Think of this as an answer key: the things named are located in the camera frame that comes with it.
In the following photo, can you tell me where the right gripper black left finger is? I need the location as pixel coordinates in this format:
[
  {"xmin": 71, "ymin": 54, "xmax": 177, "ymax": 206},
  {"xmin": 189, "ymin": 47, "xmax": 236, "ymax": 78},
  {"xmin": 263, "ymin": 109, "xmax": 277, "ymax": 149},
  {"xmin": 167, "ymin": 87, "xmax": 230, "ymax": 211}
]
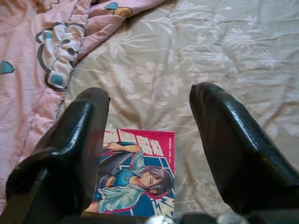
[{"xmin": 6, "ymin": 87, "xmax": 110, "ymax": 224}]

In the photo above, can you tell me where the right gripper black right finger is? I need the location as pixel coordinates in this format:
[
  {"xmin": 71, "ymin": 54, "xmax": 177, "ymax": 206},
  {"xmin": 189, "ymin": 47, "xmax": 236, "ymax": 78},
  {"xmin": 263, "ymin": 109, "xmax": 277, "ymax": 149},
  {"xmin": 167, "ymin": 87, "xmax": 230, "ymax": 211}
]
[{"xmin": 189, "ymin": 81, "xmax": 299, "ymax": 215}]

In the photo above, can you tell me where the colourful comic book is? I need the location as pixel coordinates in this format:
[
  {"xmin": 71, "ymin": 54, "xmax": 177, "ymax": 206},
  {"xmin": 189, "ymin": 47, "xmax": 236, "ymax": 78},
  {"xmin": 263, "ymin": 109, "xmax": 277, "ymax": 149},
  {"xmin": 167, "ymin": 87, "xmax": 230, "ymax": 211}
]
[{"xmin": 85, "ymin": 127, "xmax": 176, "ymax": 217}]

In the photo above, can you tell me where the pink cartoon print blanket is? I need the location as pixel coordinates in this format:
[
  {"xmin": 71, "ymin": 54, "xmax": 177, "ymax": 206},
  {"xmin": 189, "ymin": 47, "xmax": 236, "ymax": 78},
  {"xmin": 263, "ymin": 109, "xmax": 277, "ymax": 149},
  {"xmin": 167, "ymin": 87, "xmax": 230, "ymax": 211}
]
[{"xmin": 0, "ymin": 0, "xmax": 175, "ymax": 210}]

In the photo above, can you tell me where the bed with beige floral sheet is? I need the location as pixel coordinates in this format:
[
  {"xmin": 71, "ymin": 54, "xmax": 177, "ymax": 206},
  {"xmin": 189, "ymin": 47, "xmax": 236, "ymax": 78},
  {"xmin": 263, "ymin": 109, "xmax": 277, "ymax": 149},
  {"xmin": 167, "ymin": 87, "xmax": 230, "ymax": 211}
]
[{"xmin": 56, "ymin": 0, "xmax": 299, "ymax": 217}]

